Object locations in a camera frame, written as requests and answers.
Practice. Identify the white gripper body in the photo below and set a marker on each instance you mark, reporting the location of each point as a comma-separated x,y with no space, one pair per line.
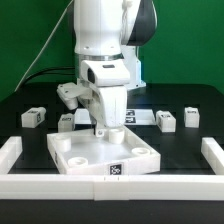
105,95

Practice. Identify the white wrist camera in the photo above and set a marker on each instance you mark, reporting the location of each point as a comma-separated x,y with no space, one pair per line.
69,93

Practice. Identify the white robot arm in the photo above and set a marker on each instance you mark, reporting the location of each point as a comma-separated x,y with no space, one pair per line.
107,34

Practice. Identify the white marker sheet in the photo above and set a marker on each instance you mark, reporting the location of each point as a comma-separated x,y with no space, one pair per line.
133,117

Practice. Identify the white square tabletop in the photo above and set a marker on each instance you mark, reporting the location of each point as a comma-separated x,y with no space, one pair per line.
116,152

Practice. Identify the white U-shaped fence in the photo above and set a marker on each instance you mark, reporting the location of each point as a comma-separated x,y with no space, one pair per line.
69,187

